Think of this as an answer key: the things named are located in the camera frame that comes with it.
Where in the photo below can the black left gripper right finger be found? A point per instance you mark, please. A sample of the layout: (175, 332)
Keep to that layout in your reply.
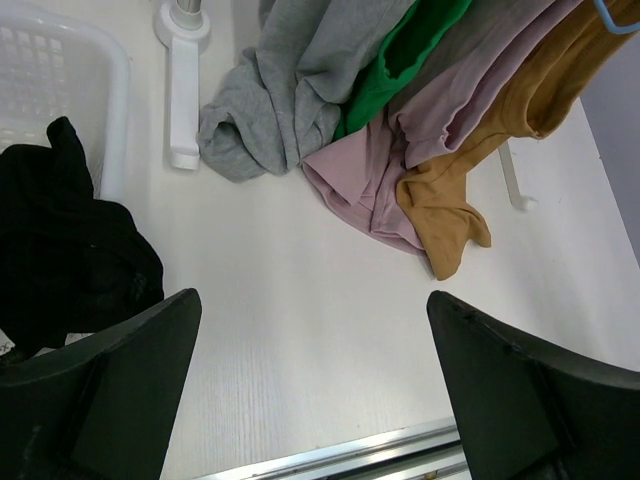
(526, 408)

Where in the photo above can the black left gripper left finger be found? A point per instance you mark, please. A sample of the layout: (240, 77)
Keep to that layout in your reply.
(102, 407)

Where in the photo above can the black tank top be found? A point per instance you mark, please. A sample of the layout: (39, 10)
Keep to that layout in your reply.
(70, 263)

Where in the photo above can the grey tank top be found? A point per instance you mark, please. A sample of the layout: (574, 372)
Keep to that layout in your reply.
(282, 101)

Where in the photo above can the green tank top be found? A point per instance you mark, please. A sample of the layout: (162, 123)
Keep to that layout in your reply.
(398, 60)

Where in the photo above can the white plastic basket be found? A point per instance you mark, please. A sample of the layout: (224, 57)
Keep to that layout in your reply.
(53, 66)

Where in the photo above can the silver clothes rack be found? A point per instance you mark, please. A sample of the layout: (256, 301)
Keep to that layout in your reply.
(183, 27)

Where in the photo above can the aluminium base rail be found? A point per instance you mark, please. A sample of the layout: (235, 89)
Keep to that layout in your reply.
(431, 450)

